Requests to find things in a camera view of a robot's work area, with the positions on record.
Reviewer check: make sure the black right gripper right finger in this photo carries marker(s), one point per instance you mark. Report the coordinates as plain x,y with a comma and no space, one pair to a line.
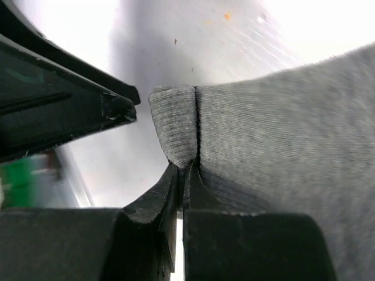
222,244

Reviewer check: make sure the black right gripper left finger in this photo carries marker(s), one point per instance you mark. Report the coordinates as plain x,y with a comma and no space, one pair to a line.
136,242

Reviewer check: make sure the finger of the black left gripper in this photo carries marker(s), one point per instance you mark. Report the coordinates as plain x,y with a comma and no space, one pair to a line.
50,97

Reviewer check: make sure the grey striped sock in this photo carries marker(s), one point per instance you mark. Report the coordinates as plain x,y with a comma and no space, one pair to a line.
300,140

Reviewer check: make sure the aluminium frame rail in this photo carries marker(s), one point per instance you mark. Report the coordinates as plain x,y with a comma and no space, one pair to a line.
66,186

